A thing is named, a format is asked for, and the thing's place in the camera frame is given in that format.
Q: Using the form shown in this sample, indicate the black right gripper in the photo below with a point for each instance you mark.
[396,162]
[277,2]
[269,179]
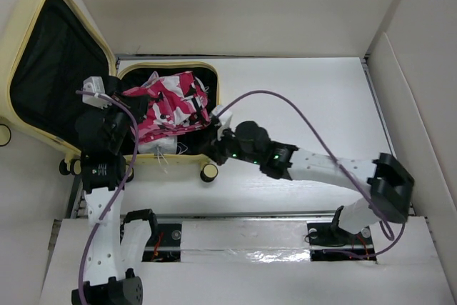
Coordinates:
[219,156]

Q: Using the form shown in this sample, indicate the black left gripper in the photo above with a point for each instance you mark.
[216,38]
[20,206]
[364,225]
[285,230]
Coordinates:
[136,104]

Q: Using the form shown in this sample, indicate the white towel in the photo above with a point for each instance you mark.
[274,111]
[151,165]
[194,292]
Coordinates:
[165,145]

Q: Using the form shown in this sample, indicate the pink camouflage shorts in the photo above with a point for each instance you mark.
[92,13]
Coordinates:
[177,105]

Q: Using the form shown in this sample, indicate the white grey headphones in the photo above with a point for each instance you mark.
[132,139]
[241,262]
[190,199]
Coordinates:
[200,87]

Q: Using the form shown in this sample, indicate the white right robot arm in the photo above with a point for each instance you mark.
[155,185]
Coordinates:
[384,184]

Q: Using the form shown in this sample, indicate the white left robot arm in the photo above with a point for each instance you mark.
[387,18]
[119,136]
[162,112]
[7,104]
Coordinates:
[108,271]

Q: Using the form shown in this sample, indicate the yellow open suitcase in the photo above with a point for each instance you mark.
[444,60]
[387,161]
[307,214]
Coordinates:
[48,49]

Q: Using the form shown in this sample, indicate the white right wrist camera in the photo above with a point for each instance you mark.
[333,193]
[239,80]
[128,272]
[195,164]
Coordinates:
[221,120]

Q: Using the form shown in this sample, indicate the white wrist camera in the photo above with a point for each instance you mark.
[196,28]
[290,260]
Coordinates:
[92,90]
[221,120]

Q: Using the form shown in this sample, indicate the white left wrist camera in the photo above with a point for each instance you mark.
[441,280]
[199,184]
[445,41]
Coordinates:
[92,90]

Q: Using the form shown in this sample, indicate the metal base rail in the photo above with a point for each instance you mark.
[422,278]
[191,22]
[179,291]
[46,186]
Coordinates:
[255,240]

